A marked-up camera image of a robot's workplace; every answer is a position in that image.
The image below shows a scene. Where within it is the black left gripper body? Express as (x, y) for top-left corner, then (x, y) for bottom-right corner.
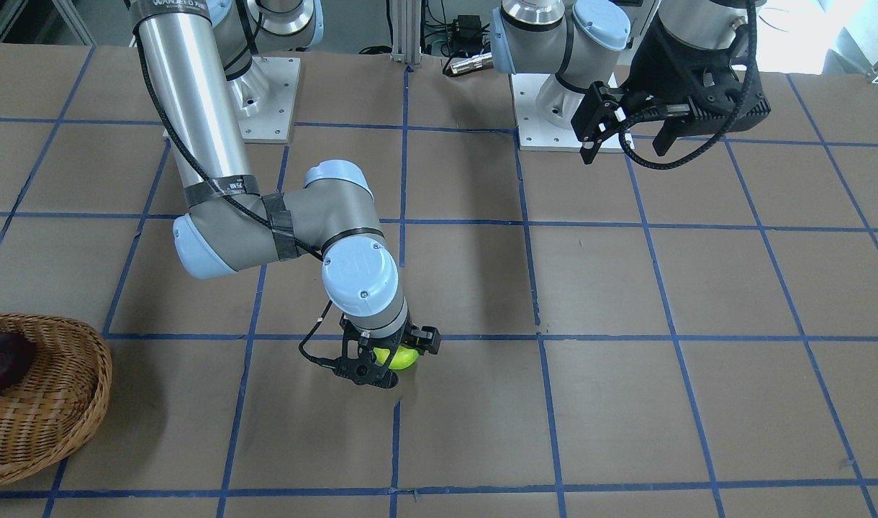
(623, 14), (749, 116)

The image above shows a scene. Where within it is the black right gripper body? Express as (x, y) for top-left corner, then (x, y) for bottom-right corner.
(343, 314), (420, 357)

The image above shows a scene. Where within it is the green apple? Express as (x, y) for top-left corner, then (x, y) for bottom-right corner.
(373, 345), (420, 371)

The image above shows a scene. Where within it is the dark red apple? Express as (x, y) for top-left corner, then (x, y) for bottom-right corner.
(0, 332), (37, 391)

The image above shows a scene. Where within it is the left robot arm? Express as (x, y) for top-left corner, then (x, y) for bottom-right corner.
(489, 1), (771, 171)

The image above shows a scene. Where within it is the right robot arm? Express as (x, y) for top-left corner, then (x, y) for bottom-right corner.
(127, 1), (441, 354)

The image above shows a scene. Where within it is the wicker basket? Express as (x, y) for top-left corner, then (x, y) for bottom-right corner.
(0, 314), (113, 486)

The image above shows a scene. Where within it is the silver connector plug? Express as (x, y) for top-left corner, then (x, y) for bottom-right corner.
(442, 52), (494, 78)

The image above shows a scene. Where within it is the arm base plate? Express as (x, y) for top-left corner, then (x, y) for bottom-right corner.
(510, 73), (583, 152)
(163, 58), (302, 143)

